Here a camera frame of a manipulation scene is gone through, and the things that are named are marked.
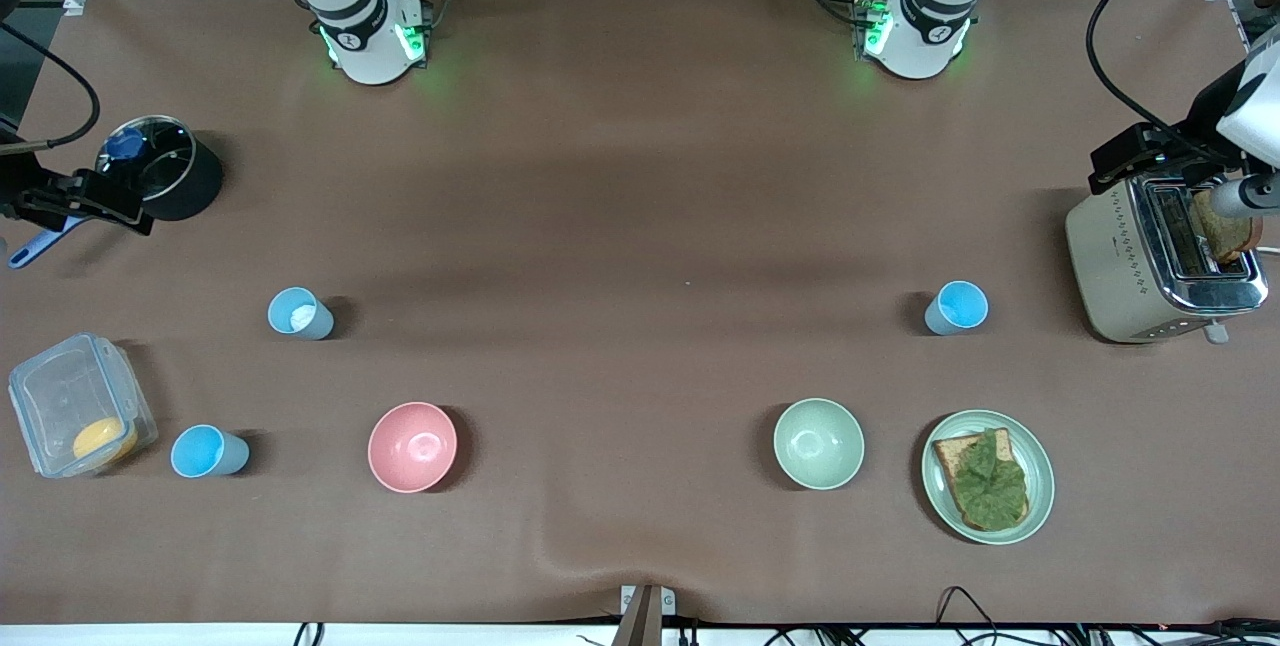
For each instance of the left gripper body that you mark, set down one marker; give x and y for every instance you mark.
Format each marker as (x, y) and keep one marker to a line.
(1206, 116)

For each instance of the light blue plastic cup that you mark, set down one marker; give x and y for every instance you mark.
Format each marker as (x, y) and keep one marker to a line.
(956, 307)
(205, 452)
(300, 314)

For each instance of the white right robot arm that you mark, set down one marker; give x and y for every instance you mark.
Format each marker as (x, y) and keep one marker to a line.
(365, 26)

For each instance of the glass lid with blue knob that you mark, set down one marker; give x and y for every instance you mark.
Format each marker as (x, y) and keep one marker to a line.
(150, 156)

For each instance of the dark toast slice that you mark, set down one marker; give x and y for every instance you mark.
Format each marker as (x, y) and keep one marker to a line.
(1225, 231)

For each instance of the beige and chrome toaster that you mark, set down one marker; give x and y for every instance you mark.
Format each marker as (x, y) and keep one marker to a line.
(1120, 266)

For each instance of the clear plastic food container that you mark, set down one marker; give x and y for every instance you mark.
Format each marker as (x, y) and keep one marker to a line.
(60, 396)

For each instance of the orange round fruit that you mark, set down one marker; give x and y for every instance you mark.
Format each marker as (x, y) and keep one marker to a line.
(104, 440)

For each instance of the pale green plate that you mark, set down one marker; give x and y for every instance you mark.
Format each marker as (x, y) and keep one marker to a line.
(1040, 476)

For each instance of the brown bread slice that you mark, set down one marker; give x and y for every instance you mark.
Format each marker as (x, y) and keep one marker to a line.
(948, 456)

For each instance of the green lettuce leaf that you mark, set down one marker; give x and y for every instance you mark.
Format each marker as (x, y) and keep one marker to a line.
(990, 486)

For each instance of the pink bowl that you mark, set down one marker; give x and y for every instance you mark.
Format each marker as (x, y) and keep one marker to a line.
(412, 447)

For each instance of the pale green bowl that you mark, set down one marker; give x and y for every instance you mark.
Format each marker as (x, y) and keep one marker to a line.
(818, 444)

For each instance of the brown table cloth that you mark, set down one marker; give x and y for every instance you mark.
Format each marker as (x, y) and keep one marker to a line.
(640, 226)

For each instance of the metal table clamp bracket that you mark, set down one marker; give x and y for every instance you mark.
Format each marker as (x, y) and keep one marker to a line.
(645, 611)

